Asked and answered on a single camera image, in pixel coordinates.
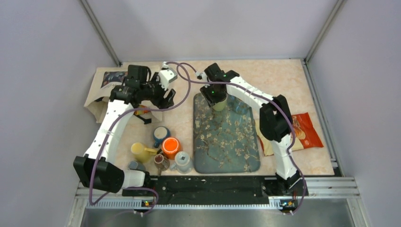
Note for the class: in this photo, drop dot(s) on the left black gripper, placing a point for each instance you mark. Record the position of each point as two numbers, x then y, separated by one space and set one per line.
161 100

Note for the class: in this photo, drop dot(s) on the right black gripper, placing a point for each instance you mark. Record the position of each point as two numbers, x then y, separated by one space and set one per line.
211 100

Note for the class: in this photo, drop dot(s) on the light green mug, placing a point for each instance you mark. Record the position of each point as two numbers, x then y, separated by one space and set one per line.
220 106

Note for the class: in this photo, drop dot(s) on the light blue mug yellow inside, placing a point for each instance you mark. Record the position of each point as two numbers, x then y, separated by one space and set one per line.
237 105

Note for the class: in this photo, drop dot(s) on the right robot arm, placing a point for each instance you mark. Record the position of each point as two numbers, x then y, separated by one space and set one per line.
275 121

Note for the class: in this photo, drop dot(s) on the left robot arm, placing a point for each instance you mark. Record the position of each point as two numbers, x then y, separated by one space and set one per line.
96 169

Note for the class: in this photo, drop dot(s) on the dark blue mug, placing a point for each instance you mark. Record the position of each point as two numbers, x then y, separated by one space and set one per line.
159 135

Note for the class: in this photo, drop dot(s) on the orange mug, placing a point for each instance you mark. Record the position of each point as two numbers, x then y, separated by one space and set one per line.
170 147

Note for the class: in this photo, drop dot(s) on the brown striped mug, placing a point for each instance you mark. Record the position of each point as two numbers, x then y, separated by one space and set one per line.
162 163

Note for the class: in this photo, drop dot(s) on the pale grey mug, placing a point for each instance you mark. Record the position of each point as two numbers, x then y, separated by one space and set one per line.
182 163

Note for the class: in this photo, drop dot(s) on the floral blue serving tray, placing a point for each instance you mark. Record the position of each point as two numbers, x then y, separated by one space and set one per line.
223 142

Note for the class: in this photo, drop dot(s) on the beige canvas tote bag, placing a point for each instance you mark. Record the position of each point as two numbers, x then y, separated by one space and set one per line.
105 79

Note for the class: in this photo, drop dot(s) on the small grey cup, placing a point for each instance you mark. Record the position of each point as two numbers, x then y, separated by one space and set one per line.
135 165

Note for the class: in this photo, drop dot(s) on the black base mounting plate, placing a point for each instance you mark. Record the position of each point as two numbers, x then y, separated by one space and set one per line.
218 190

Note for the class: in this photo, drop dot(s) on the orange cream snack bag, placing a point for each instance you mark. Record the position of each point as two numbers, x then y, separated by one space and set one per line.
306 135

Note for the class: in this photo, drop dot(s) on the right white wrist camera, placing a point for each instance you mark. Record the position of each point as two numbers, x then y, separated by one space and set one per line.
202 76

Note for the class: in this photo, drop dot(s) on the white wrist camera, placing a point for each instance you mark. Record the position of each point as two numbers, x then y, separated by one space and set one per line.
202 76
166 77

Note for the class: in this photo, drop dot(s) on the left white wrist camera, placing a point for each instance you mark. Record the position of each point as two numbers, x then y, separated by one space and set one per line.
166 77

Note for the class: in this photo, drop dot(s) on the aluminium frame rail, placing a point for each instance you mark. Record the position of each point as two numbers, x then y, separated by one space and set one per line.
332 202

